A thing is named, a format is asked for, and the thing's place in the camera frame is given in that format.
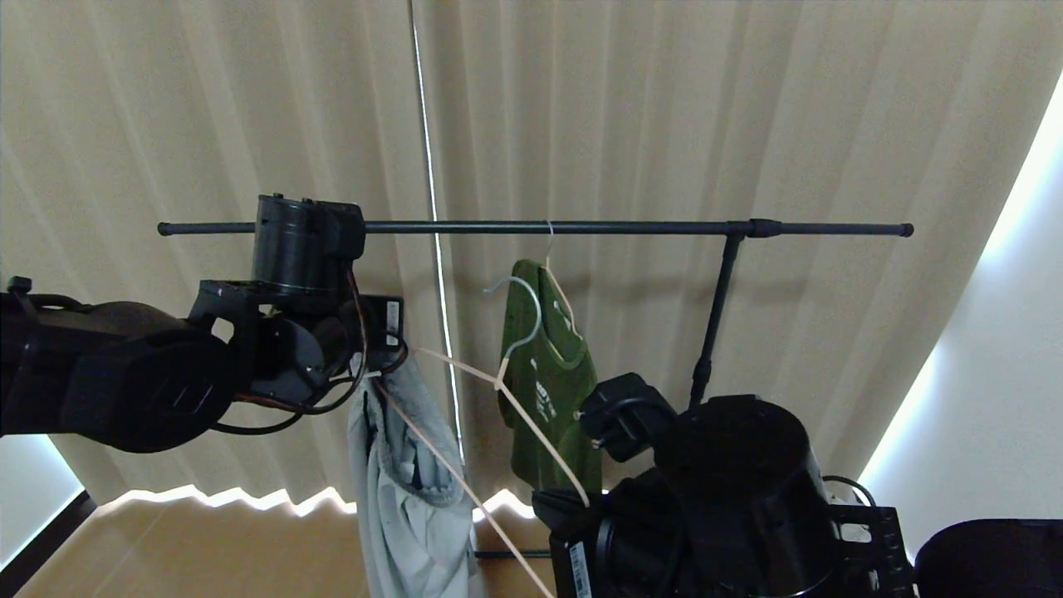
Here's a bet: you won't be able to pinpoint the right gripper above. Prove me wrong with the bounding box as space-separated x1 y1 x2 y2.
531 396 841 598

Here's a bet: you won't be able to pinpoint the pink clothes hanger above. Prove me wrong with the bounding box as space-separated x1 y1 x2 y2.
543 219 585 340
365 276 593 598

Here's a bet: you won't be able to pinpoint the pale grey shorts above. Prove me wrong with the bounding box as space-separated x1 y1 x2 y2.
346 353 480 598

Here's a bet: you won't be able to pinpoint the green printed shirt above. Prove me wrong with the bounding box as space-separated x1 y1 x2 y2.
498 259 604 496

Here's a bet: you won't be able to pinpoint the black cable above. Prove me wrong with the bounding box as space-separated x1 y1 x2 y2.
821 474 878 509
208 264 372 438

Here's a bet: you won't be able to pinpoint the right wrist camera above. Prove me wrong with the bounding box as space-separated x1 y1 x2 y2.
578 372 678 464

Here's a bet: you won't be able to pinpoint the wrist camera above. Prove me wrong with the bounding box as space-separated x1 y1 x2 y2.
359 294 408 372
578 372 678 464

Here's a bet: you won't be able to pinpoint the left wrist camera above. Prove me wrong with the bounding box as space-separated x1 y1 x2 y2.
359 294 408 372

